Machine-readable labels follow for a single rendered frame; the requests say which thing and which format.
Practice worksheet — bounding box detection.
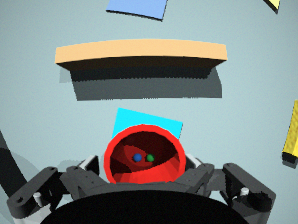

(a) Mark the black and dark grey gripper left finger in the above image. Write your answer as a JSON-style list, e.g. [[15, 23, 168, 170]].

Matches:
[[6, 155, 124, 224]]

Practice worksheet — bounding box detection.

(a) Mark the red cup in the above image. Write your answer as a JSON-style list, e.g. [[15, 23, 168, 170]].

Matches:
[[104, 124, 186, 184]]

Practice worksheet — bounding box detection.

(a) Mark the yellow sponge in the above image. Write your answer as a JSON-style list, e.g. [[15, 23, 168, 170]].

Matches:
[[282, 100, 298, 159]]

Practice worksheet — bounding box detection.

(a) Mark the pale yellow square pad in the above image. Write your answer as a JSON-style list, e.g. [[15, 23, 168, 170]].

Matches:
[[265, 0, 280, 11]]

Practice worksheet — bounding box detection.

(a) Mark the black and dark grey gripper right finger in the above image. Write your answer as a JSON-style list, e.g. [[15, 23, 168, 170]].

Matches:
[[158, 153, 276, 224]]

